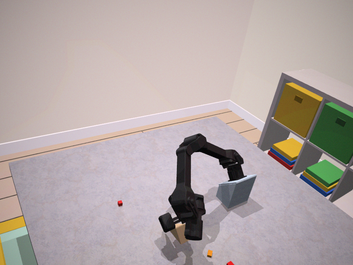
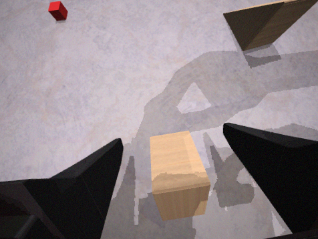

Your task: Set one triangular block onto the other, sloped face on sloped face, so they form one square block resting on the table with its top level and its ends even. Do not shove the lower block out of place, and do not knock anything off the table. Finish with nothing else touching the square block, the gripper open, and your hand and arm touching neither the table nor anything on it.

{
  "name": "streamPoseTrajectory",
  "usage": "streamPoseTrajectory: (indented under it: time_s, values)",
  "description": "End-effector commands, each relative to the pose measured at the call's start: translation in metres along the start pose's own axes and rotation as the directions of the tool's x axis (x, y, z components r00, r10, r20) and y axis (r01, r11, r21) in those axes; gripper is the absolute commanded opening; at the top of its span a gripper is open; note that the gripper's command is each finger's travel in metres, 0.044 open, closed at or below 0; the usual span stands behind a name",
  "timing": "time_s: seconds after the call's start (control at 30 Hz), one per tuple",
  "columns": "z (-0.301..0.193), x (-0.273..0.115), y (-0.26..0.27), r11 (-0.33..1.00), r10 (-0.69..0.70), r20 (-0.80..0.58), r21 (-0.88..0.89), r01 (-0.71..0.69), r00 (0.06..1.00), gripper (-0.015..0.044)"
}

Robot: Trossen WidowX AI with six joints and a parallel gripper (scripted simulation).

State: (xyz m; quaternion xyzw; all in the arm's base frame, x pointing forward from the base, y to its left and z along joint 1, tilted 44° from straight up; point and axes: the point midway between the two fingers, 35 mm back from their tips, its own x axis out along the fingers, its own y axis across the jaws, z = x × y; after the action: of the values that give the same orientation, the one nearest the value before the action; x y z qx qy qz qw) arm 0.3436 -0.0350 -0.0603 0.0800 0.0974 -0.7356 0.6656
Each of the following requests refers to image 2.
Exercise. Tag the tan triangular wooden block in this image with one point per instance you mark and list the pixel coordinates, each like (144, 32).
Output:
(180, 185)
(263, 24)

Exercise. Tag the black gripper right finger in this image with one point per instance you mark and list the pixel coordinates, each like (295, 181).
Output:
(284, 167)

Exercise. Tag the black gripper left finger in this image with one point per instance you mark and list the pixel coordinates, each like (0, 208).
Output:
(72, 204)

